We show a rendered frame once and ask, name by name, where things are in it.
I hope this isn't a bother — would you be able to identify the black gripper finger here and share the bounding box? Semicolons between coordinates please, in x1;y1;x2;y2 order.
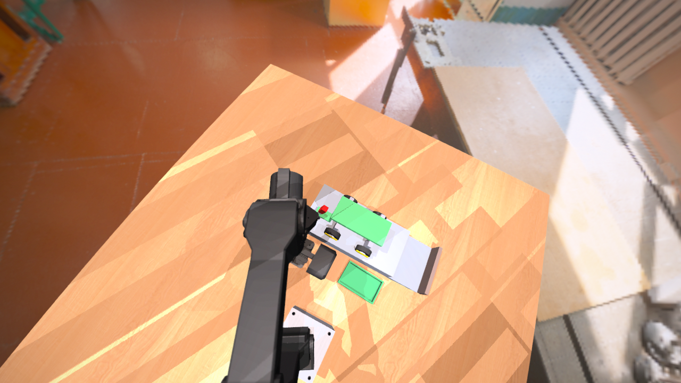
291;239;315;268

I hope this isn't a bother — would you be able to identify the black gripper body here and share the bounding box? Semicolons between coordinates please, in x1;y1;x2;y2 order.
291;230;337;280

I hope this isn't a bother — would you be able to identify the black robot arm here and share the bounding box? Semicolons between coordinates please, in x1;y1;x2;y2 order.
221;168;319;383

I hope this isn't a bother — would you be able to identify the grey ramp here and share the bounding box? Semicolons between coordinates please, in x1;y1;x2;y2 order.
308;184;443;295

